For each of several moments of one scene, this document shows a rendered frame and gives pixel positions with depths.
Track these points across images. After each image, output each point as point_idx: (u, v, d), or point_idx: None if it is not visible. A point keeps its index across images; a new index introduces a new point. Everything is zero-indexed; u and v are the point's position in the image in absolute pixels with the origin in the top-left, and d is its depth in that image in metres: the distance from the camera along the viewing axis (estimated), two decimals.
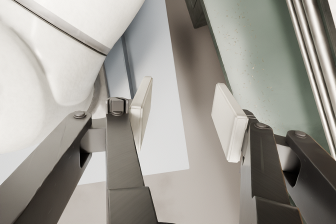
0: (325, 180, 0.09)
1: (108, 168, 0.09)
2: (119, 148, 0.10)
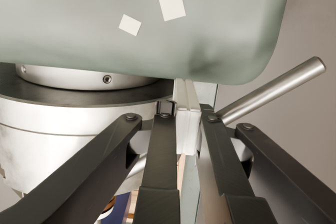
0: (279, 171, 0.10)
1: (146, 166, 0.09)
2: (160, 148, 0.10)
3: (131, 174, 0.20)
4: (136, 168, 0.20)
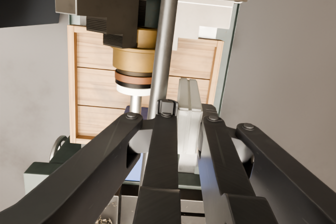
0: (280, 171, 0.10)
1: (147, 166, 0.09)
2: (161, 148, 0.10)
3: (167, 21, 0.17)
4: (169, 33, 0.17)
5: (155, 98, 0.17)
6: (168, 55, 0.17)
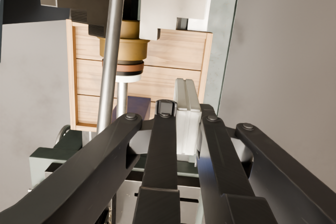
0: (279, 171, 0.10)
1: (146, 166, 0.09)
2: (160, 148, 0.10)
3: (114, 9, 0.20)
4: (116, 20, 0.21)
5: (105, 74, 0.21)
6: (115, 38, 0.21)
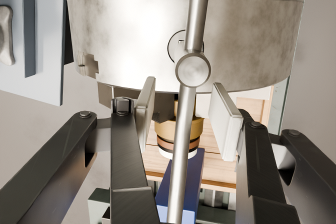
0: (320, 179, 0.10)
1: (112, 167, 0.09)
2: (124, 148, 0.10)
3: (178, 173, 0.18)
4: (180, 183, 0.18)
5: None
6: (180, 202, 0.18)
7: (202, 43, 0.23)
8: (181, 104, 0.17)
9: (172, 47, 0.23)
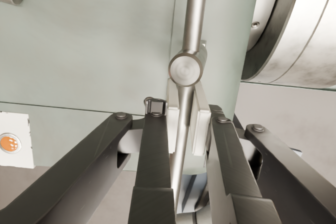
0: (288, 172, 0.10)
1: (139, 166, 0.09)
2: (152, 148, 0.10)
3: (173, 170, 0.19)
4: (175, 180, 0.19)
5: None
6: None
7: None
8: (178, 103, 0.18)
9: None
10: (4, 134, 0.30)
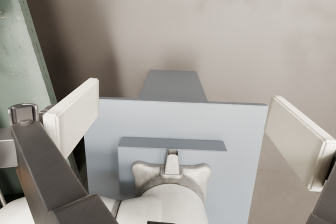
0: None
1: (38, 186, 0.08)
2: (43, 161, 0.09)
3: None
4: None
5: None
6: None
7: None
8: None
9: None
10: None
